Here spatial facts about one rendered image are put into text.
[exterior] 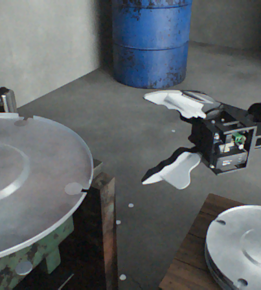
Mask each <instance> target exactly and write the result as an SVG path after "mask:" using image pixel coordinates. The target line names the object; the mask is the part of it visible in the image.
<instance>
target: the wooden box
mask: <svg viewBox="0 0 261 290"><path fill-rule="evenodd" d="M238 206H249V205H247V204H245V203H241V202H238V201H235V200H230V199H227V198H224V197H222V196H218V195H215V194H212V193H209V195H208V197H207V198H206V200H205V202H204V204H203V205H202V207H201V209H200V211H199V212H198V214H197V216H196V218H195V219H194V222H193V224H192V226H191V228H190V230H189V231H188V233H187V235H186V236H185V238H184V240H183V242H182V244H181V245H180V247H179V248H178V250H177V254H176V255H175V257H174V259H173V260H172V262H171V264H170V266H169V268H168V270H167V271H166V272H165V275H164V276H163V278H162V280H161V283H160V284H159V286H158V290H223V289H222V288H221V287H220V286H219V285H218V283H217V282H216V281H215V280H214V279H213V277H212V275H211V273H210V271H209V270H208V268H207V264H206V259H205V243H206V239H207V232H208V230H209V225H210V224H211V222H212V221H214V220H215V219H216V218H217V217H218V216H219V215H220V214H221V213H223V212H225V211H226V210H229V209H231V208H235V207H238Z"/></svg>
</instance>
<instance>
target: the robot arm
mask: <svg viewBox="0 0 261 290"><path fill-rule="evenodd" d="M143 98H144V99H145V100H147V101H149V102H151V103H153V104H156V105H157V104H158V105H164V106H165V107H167V108H169V109H177V110H178V111H179V112H180V120H181V121H183V122H186V123H189V124H192V132H191V135H190V136H189V137H188V140H189V141H191V143H194V144H195V145H196V146H194V147H192V148H191V149H190V148H184V147H180V148H178V149H177V150H176V151H175V152H173V154H172V155H171V156H170V157H169V158H167V159H165V160H163V161H161V162H160V163H159V164H158V165H157V166H156V167H154V168H151V169H149V170H148V171H147V172H146V174H145V175H144V177H143V178H142V180H141V181H142V183H143V184H148V183H155V182H157V181H161V180H165V181H166V182H168V183H170V184H171V185H172V186H174V187H176V188H184V187H187V186H188V185H189V184H190V171H191V170H192V169H193V168H195V167H196V165H198V164H199V163H201V162H202V163H203V164H204V165H205V166H206V167H207V168H210V169H211V170H212V171H213V172H214V173H215V174H216V176H217V175H223V174H226V173H230V172H235V171H238V170H246V169H248V167H249V161H250V159H252V158H253V152H254V151H258V150H261V102H257V103H254V104H252V105H251V106H250V108H249V109H248V110H247V111H246V110H244V109H240V108H238V107H234V106H230V105H228V104H224V103H222V102H219V101H217V100H214V99H213V98H211V97H210V96H209V95H207V94H205V93H203V92H201V91H188V90H178V91H158V92H151V93H146V94H145V95H144V96H143ZM246 155H247V159H245V158H246ZM233 165H234V166H235V167H237V168H235V169H232V170H227V171H221V170H220V168H225V167H228V166H233Z"/></svg>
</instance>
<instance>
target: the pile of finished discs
mask: <svg viewBox="0 0 261 290"><path fill-rule="evenodd" d="M205 259H206V264H207V268H208V270H209V271H210V273H211V275H212V277H213V279H214V280H215V281H216V282H217V283H218V285H219V286H220V287H221V288H222V289H223V290H261V206H254V205H249V206H238V207H235V208H231V209H229V210H226V211H225V212H223V213H221V214H220V215H219V216H218V217H217V218H216V219H215V220H214V221H212V222H211V224H210V225H209V230H208V232H207V239H206V243H205Z"/></svg>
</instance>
